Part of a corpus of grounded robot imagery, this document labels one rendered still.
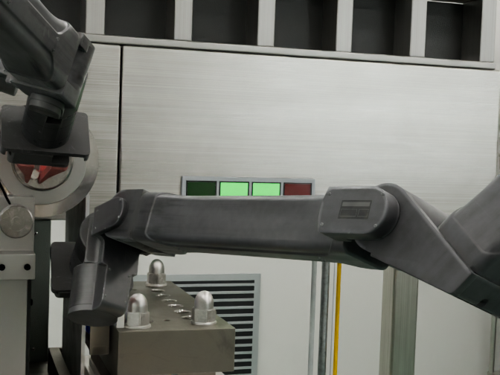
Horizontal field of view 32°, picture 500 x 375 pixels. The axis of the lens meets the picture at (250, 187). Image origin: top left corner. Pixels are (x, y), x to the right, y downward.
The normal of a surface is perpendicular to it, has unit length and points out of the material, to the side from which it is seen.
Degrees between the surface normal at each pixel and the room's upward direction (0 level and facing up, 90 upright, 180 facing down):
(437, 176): 90
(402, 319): 90
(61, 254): 60
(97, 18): 90
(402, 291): 90
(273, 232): 72
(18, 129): 51
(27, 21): 102
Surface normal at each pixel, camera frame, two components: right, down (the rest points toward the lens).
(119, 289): 0.71, -0.24
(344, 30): 0.31, 0.06
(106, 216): -0.70, -0.35
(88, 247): 0.29, -0.44
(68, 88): 0.95, 0.25
